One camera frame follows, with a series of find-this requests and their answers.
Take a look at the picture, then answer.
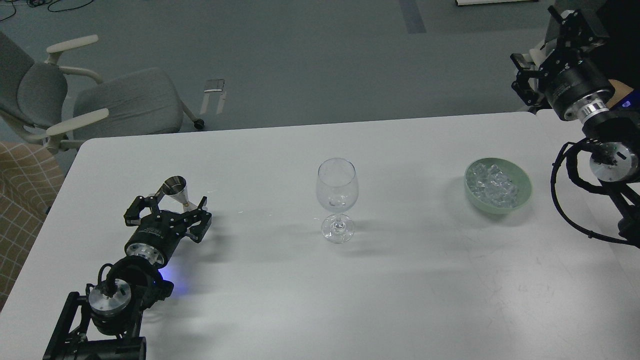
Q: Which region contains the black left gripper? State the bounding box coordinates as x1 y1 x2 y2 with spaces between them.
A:
123 194 213 268

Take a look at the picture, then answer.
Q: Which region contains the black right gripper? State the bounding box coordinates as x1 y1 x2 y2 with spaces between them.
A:
510 6 615 122

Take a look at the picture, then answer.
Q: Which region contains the steel double jigger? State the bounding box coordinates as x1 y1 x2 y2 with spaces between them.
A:
160 175 194 212

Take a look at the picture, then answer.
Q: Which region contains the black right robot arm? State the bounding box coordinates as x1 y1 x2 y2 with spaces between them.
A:
510 6 640 248

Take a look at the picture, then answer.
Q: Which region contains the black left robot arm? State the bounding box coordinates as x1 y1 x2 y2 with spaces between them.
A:
43 194 213 360

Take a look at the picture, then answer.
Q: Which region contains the pile of ice cubes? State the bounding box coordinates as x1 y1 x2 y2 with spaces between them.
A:
465 162 519 208

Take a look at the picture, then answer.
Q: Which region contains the clear wine glass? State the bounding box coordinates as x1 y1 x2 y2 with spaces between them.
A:
315 157 359 244

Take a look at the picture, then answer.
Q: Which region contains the white chair right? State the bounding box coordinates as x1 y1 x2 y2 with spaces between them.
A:
517 0 566 113

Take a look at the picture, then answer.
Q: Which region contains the person in black shirt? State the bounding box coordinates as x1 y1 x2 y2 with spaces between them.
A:
593 0 640 107

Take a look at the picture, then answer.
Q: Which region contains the green bowl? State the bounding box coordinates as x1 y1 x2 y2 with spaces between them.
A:
462 157 533 215

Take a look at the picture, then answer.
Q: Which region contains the beige checked cushion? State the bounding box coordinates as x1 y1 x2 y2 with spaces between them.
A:
0 141 65 308

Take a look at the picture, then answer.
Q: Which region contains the grey office chair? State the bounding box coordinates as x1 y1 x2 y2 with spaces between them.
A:
0 34 205 154

